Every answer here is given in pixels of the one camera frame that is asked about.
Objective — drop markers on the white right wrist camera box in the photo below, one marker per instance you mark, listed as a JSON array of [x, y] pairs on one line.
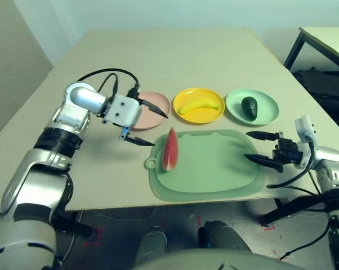
[[304, 126]]

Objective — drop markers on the side table with black frame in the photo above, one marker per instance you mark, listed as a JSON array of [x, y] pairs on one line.
[[327, 39]]

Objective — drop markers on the grey robot torso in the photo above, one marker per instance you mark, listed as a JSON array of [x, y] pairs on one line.
[[214, 261]]

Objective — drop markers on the pink round plate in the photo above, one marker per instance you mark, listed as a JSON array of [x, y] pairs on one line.
[[152, 120]]

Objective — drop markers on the grey robot left foot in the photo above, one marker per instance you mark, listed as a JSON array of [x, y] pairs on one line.
[[152, 242]]

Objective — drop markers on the mint green round plate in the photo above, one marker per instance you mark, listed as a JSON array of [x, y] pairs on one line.
[[266, 109]]

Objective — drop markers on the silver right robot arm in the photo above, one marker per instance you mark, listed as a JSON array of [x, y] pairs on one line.
[[332, 174]]

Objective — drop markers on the black main table leg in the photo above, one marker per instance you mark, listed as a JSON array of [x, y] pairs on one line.
[[73, 225], [293, 208]]

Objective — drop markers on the dark robot right foot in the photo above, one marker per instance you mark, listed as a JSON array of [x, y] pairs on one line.
[[220, 236]]

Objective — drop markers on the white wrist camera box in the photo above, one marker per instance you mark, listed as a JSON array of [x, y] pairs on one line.
[[304, 126], [123, 111]]

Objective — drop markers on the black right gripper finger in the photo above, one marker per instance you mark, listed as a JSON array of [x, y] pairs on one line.
[[266, 161], [263, 135]]

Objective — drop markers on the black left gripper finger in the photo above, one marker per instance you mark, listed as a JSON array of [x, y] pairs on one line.
[[155, 108], [140, 142]]

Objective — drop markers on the yellow toy banana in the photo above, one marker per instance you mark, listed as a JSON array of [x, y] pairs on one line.
[[195, 106]]

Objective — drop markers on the yellow round plate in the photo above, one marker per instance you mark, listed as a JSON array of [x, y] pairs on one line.
[[200, 116]]

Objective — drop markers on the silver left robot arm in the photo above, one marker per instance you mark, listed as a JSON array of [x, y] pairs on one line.
[[82, 97]]

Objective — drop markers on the red watermelon slice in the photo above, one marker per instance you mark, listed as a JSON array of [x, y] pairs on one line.
[[170, 152]]

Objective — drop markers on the green cutting board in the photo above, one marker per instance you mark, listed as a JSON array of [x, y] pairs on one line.
[[209, 168]]

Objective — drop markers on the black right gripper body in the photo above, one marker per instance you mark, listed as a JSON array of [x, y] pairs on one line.
[[286, 150]]

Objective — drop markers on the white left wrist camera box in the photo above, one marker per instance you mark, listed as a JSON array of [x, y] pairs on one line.
[[123, 111]]

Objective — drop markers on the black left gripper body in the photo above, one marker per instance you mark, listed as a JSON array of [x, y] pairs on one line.
[[124, 133]]

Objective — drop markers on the dark green avocado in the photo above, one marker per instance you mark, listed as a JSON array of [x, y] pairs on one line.
[[249, 108]]

